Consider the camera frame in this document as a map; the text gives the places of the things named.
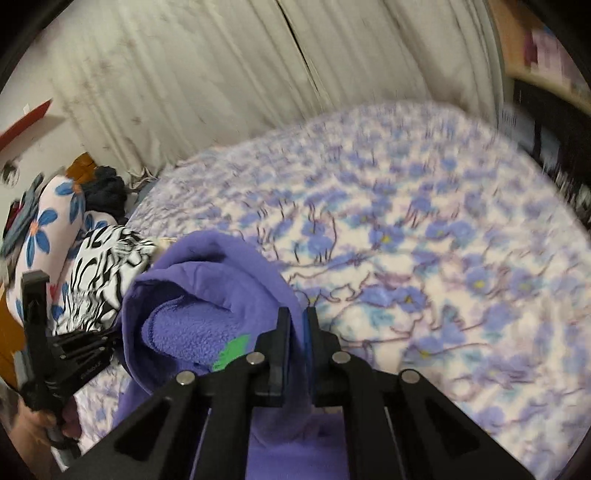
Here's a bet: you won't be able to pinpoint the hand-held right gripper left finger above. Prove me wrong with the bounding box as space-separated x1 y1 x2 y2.
58 307 294 480

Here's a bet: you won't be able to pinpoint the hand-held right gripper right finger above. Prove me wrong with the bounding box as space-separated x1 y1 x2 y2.
302 306 536 480

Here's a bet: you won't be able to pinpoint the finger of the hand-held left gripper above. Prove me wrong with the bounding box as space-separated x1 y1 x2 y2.
49 328 123 355

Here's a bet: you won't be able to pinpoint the purple printed hoodie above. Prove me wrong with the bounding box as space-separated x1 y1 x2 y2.
112 232 352 480

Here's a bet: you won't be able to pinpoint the black and white patterned clothes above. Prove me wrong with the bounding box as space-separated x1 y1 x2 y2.
52 224 158 337

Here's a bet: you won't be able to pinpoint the denim clothes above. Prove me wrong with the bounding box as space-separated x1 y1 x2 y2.
0 173 48 260

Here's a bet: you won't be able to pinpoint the person's left hand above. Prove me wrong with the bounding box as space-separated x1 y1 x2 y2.
28 397 83 443

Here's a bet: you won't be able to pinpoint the black cloth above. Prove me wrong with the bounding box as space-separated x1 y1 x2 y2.
84 165 131 219

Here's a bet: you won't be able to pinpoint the purple floral bedspread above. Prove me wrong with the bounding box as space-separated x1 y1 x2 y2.
51 102 591 480

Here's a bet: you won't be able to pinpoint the cream patterned curtain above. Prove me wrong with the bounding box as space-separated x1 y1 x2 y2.
58 0 506 188

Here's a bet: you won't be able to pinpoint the black furniture under shelf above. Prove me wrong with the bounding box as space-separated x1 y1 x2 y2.
500 78 591 215

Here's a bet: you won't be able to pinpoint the wooden shelf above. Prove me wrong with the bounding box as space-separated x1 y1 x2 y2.
488 0 591 117

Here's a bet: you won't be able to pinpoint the stack of pink boxes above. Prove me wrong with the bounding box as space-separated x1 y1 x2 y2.
523 27 579 89

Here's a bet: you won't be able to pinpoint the wooden bed frame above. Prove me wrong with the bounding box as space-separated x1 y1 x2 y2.
0 281 29 387

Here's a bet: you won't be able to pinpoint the red wall decoration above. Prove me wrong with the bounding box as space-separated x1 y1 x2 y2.
0 98 55 152

